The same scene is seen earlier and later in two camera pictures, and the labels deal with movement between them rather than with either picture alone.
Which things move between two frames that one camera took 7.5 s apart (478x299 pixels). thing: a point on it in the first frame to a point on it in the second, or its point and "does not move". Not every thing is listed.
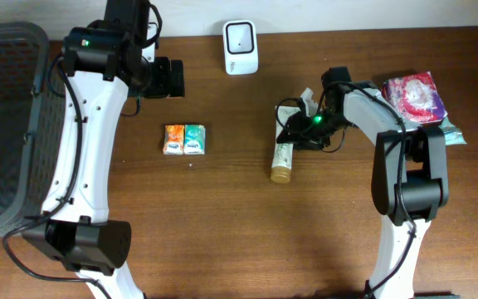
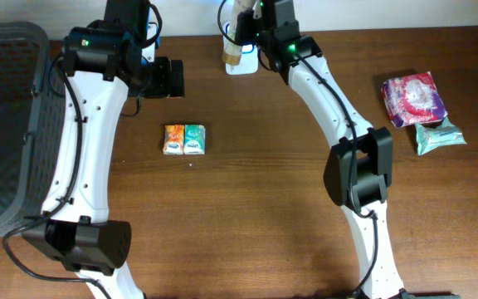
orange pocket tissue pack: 174,136 does not move
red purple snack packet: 415,99 does not move
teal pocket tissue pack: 194,139 does not move
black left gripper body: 158,85 does not move
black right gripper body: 299,125 to 245,26
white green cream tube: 283,154 to 232,50
